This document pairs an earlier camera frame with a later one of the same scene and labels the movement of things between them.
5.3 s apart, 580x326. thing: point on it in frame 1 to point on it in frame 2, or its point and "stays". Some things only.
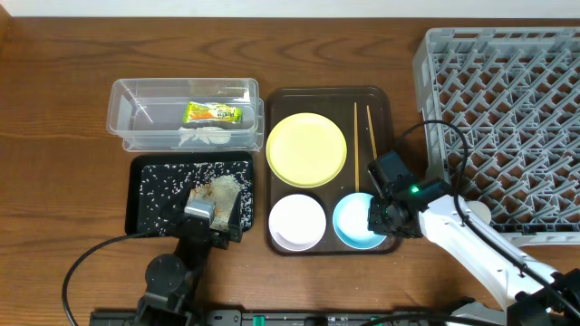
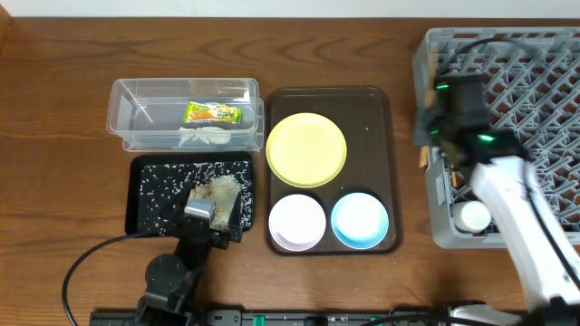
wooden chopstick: (372, 133) to (454, 179)
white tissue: (211, 135) stays
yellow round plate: (306, 149) stays
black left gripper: (217, 236) stays
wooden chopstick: (356, 148) to (430, 92)
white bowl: (296, 222) stays
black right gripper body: (382, 221) to (435, 130)
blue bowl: (351, 222) stays
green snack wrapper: (212, 112) stays
